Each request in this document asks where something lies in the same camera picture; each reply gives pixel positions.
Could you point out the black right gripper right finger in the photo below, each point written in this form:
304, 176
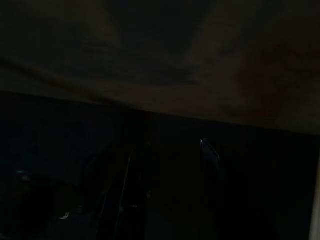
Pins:
211, 195

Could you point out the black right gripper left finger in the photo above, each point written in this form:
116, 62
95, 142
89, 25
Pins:
136, 195

